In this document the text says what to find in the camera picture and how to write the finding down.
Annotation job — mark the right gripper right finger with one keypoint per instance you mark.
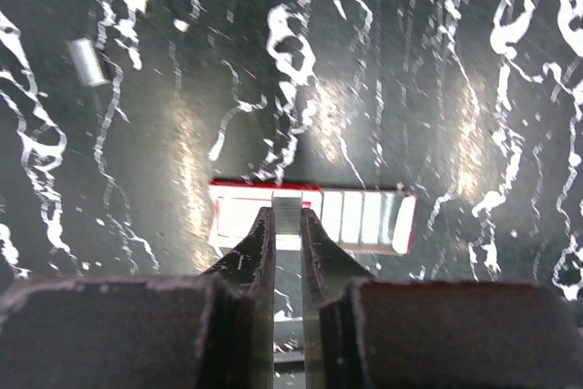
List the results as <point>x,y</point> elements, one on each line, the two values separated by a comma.
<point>362,332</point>

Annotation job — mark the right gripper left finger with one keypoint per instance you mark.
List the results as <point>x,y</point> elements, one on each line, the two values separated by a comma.
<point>212,330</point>

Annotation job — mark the red white staple box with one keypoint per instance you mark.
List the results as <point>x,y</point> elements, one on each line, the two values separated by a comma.
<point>368,221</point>

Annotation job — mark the silver staple strip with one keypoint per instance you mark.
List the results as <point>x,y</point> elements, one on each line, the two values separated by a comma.
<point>288,211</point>

